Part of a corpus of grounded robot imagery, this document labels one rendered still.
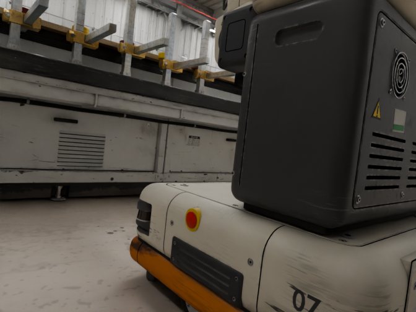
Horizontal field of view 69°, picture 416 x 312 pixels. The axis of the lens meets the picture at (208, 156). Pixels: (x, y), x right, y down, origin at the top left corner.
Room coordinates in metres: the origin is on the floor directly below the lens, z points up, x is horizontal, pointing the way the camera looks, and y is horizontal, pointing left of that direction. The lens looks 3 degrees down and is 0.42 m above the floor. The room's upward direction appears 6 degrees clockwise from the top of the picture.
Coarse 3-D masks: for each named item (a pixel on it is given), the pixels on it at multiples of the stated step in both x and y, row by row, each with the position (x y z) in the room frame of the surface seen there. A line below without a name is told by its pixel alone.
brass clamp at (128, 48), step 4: (120, 44) 1.58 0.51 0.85; (124, 44) 1.59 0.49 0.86; (128, 44) 1.59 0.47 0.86; (120, 48) 1.58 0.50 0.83; (124, 48) 1.58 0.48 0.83; (128, 48) 1.59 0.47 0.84; (132, 48) 1.61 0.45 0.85; (120, 52) 1.59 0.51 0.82; (124, 52) 1.58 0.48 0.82; (128, 52) 1.59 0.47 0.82; (132, 52) 1.61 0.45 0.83; (132, 56) 1.65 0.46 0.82; (136, 56) 1.64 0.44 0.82; (140, 56) 1.64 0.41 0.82; (144, 56) 1.65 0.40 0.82
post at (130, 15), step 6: (132, 0) 1.60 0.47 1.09; (132, 6) 1.60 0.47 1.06; (132, 12) 1.60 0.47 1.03; (126, 18) 1.61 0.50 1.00; (132, 18) 1.61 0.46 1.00; (126, 24) 1.61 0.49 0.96; (132, 24) 1.61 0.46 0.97; (126, 30) 1.60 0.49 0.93; (132, 30) 1.61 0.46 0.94; (126, 36) 1.60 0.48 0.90; (132, 36) 1.61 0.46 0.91; (126, 42) 1.59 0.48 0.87; (132, 42) 1.61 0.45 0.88; (126, 54) 1.60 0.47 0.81; (126, 60) 1.60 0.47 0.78; (126, 66) 1.60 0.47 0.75
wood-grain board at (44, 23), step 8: (0, 8) 1.37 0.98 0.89; (0, 16) 1.42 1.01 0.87; (48, 24) 1.50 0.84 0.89; (56, 24) 1.52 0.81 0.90; (56, 32) 1.57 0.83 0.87; (64, 32) 1.55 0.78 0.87; (104, 40) 1.68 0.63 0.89; (112, 48) 1.76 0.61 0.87; (152, 56) 1.88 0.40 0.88; (224, 80) 2.32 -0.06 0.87; (232, 80) 2.32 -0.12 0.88
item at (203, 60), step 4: (188, 60) 1.67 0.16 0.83; (192, 60) 1.65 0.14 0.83; (196, 60) 1.62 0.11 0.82; (200, 60) 1.59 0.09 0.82; (204, 60) 1.57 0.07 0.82; (208, 60) 1.57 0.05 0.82; (176, 64) 1.76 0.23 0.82; (180, 64) 1.73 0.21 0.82; (184, 64) 1.70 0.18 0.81; (188, 64) 1.67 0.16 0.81; (192, 64) 1.64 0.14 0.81; (196, 64) 1.63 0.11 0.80; (200, 64) 1.62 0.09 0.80; (204, 64) 1.61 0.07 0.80; (160, 68) 1.88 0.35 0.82; (176, 68) 1.77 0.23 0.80; (180, 68) 1.76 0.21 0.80
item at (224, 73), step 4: (212, 72) 1.90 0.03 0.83; (216, 72) 1.87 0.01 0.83; (220, 72) 1.84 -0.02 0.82; (224, 72) 1.82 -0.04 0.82; (228, 72) 1.79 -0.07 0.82; (232, 72) 1.77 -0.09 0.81; (208, 76) 1.93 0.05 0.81; (212, 76) 1.90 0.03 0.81; (216, 76) 1.87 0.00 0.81; (220, 76) 1.85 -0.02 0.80; (224, 76) 1.84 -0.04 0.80; (228, 76) 1.82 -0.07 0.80; (196, 80) 2.05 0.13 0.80
